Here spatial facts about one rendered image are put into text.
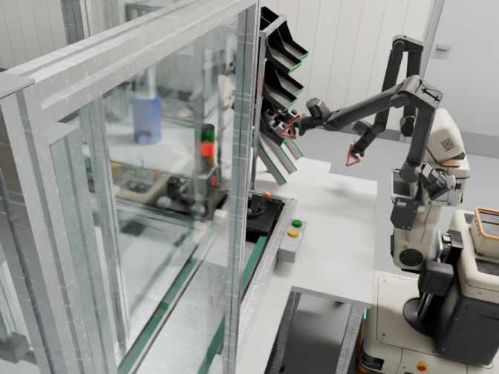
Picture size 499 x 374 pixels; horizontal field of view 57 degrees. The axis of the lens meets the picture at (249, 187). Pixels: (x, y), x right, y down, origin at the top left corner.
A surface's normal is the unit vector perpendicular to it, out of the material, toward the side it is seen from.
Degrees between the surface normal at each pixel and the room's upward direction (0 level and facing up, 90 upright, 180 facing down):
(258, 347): 0
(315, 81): 90
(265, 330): 0
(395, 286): 0
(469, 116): 90
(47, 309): 90
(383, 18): 90
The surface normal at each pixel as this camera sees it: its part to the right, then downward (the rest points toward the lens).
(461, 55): -0.26, 0.51
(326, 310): 0.06, -0.84
